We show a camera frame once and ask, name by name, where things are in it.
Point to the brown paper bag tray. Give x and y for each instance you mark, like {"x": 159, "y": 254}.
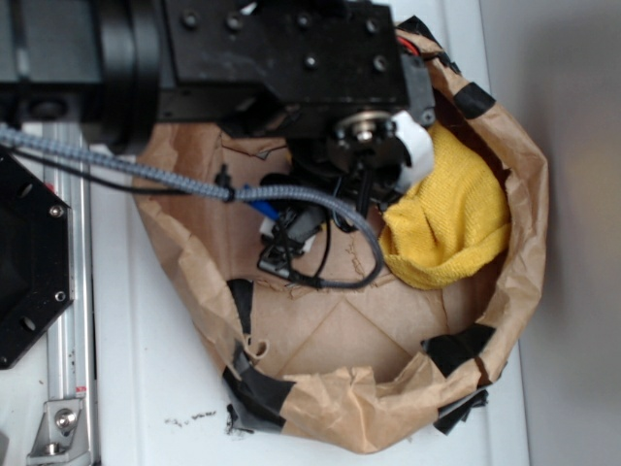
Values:
{"x": 363, "y": 369}

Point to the yellow microfiber cloth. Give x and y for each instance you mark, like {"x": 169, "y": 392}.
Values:
{"x": 450, "y": 225}

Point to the aluminium extrusion rail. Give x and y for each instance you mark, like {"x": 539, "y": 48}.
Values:
{"x": 70, "y": 347}

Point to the metal corner bracket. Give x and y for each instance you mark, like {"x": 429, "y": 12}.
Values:
{"x": 62, "y": 435}

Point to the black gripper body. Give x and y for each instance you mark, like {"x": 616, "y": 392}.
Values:
{"x": 331, "y": 78}

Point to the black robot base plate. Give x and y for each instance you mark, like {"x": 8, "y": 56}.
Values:
{"x": 35, "y": 259}

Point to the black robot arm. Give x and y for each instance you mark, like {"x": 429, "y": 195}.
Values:
{"x": 97, "y": 63}

